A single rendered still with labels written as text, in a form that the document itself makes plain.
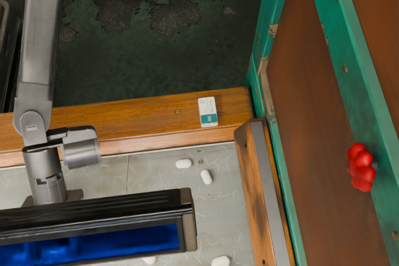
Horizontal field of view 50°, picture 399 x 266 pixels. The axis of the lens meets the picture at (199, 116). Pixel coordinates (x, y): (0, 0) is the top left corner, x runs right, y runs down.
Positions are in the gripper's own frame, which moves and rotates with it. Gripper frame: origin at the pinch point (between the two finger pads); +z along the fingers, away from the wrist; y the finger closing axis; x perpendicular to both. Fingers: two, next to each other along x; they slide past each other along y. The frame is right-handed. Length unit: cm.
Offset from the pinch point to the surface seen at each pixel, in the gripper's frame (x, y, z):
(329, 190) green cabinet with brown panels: -24, 42, -17
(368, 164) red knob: -39, 39, -28
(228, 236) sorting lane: 1.5, 31.3, 4.2
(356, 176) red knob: -38, 39, -26
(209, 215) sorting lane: 4.6, 28.1, 0.8
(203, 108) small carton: 15.3, 29.8, -18.3
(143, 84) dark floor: 108, 12, -4
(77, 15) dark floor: 134, -15, -34
